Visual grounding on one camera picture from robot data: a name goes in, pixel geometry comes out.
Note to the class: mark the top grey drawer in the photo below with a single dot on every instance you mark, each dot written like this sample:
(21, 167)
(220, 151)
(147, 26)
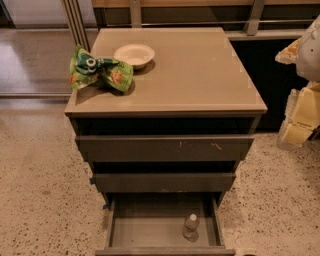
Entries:
(103, 148)

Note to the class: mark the grey drawer cabinet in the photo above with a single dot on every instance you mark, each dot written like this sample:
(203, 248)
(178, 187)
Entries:
(194, 85)

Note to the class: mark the middle grey drawer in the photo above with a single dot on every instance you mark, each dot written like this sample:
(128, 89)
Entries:
(163, 182)

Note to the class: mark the white paper bowl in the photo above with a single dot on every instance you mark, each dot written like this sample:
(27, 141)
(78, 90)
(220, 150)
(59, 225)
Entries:
(137, 55)

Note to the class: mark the bottom grey open drawer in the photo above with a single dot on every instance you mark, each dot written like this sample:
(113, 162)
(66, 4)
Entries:
(151, 225)

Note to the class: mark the clear plastic water bottle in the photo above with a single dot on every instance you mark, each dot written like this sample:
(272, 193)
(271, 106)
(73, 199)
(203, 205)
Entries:
(189, 230)

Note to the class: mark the metal railing frame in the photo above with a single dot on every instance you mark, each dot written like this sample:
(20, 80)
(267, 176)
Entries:
(242, 20)

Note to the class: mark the green chip bag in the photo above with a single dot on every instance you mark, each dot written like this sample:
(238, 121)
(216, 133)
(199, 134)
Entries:
(85, 70)

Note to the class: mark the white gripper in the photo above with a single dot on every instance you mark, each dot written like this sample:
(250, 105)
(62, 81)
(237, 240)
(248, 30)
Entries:
(309, 55)

